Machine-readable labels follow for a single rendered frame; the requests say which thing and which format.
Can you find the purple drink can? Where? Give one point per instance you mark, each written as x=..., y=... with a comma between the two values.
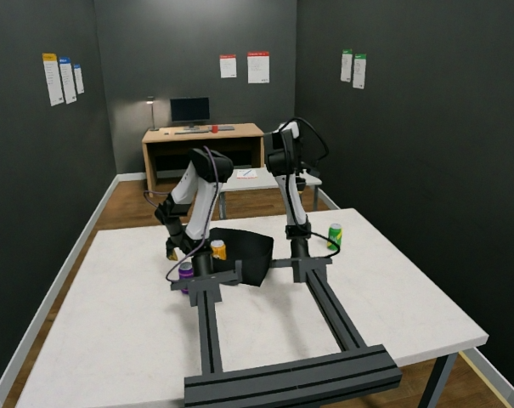
x=185, y=271

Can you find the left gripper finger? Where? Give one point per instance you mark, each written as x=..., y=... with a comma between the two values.
x=174, y=256

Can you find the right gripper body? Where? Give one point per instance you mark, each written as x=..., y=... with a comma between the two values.
x=301, y=182

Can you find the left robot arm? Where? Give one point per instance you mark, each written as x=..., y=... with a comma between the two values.
x=178, y=202

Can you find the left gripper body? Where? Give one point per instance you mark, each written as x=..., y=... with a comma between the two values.
x=172, y=242

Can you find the black tote bag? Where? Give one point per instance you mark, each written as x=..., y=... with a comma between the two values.
x=250, y=255

